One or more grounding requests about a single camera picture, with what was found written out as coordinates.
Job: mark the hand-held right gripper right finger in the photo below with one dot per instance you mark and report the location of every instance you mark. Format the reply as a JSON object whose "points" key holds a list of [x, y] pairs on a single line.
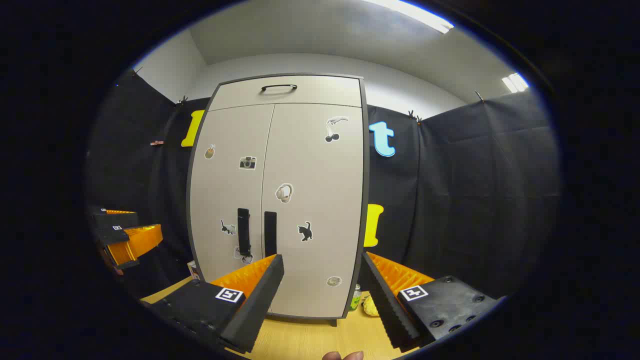
{"points": [[387, 310]]}

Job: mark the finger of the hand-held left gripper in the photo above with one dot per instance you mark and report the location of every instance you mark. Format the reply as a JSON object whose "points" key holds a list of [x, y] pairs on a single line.
{"points": [[142, 240], [120, 219]]}

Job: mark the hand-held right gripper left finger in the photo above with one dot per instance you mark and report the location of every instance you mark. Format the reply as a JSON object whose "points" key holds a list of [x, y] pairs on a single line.
{"points": [[260, 305]]}

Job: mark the camera sticker shoe cabinet door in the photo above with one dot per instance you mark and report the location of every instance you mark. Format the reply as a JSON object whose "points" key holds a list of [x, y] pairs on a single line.
{"points": [[225, 190]]}

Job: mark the beige double-door shoe cabinet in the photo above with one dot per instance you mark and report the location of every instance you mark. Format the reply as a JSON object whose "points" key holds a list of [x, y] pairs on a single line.
{"points": [[365, 190]]}

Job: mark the cherry sticker shoe cabinet door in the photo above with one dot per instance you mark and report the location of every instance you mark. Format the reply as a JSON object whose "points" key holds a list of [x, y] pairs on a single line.
{"points": [[320, 190]]}

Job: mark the beige cabinet top drawer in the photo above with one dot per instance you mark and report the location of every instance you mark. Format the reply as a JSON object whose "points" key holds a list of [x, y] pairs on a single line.
{"points": [[325, 92]]}

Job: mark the yellow crumpled object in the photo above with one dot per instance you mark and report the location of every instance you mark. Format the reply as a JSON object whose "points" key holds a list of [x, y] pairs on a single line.
{"points": [[370, 306]]}

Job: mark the green bottle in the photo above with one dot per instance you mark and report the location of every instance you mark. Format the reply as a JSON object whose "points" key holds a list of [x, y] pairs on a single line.
{"points": [[355, 299]]}

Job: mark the black cloth clip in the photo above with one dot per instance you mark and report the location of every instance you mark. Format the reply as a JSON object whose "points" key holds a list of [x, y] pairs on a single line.
{"points": [[181, 100], [136, 72]]}

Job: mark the black backdrop cloth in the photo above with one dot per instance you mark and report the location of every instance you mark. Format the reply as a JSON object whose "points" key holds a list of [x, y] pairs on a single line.
{"points": [[475, 190]]}

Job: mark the short ceiling light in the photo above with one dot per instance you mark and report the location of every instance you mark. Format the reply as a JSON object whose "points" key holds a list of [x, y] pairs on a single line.
{"points": [[515, 82]]}

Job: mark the long ceiling light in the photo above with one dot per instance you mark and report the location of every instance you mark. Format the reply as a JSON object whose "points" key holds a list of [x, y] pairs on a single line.
{"points": [[415, 15]]}

